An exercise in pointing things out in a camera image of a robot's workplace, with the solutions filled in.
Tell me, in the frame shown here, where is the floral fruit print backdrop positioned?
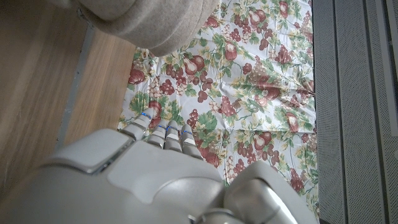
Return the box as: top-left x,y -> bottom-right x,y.
117,0 -> 320,218

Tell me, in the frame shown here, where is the beige wool coat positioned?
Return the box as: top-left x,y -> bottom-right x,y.
46,0 -> 221,57

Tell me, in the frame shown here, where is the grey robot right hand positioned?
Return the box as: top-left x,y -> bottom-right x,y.
0,107 -> 320,224

